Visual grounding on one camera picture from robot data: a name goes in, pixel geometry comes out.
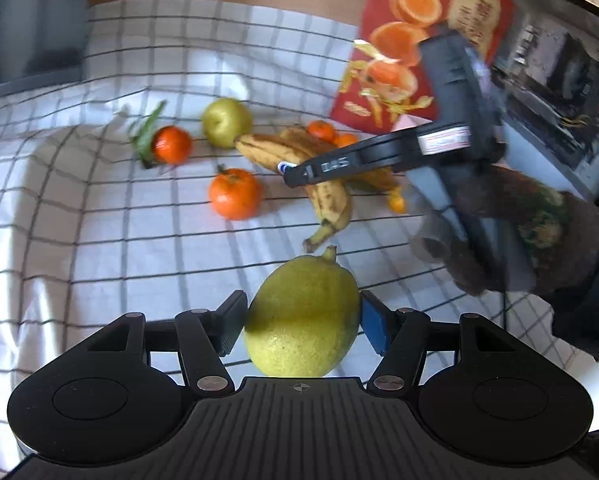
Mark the small mandarin orange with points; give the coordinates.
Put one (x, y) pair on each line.
(397, 203)

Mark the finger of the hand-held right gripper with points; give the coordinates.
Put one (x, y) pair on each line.
(359, 157)

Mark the bunch of ripe bananas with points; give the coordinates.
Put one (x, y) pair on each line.
(329, 195)

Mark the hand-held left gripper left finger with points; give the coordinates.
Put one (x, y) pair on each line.
(232, 321)

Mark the person's right hand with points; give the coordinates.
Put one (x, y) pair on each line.
(574, 240)

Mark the person's right forearm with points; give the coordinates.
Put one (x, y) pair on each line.
(592, 310)

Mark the red box with orange print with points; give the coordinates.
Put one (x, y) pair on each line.
(404, 25)

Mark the green apple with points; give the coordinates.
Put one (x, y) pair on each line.
(227, 122)

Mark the grey blue cloth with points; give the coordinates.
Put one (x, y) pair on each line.
(29, 15)

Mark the dark computer monitor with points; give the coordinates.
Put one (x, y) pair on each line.
(559, 100)

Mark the large yellow lemon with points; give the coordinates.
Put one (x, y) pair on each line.
(302, 316)

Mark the white checked cloth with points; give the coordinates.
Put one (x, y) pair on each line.
(104, 240)

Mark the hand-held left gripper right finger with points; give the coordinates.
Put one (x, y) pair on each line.
(374, 324)

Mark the green leaf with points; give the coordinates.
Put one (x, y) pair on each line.
(147, 132)

